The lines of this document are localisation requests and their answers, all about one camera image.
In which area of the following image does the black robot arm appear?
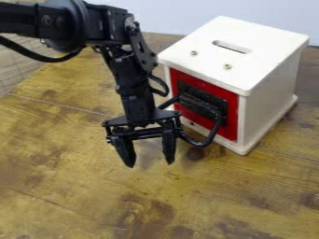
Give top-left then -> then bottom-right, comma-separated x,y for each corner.
0,0 -> 180,167

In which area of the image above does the white wooden box cabinet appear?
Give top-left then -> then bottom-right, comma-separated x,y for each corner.
158,16 -> 309,155

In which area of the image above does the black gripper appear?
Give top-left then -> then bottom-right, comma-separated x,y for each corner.
102,56 -> 180,168

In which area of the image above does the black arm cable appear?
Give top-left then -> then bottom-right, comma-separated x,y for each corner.
0,35 -> 87,63

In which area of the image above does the black drawer handle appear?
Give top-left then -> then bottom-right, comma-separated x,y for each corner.
158,80 -> 228,148

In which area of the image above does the red drawer front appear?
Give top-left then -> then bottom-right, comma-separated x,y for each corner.
168,68 -> 238,141

